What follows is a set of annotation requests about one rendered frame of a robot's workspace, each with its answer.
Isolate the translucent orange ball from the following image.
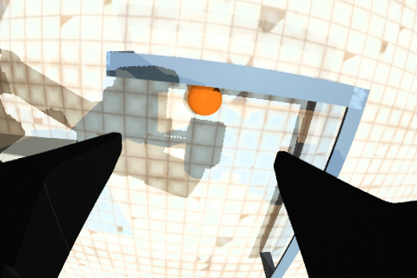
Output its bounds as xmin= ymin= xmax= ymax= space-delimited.
xmin=185 ymin=84 xmax=215 ymax=110

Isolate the clear l-shaped low wall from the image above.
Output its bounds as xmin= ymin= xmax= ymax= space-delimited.
xmin=125 ymin=51 xmax=347 ymax=278

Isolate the dark brown ball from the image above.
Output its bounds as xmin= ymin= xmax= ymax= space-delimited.
xmin=194 ymin=87 xmax=222 ymax=116

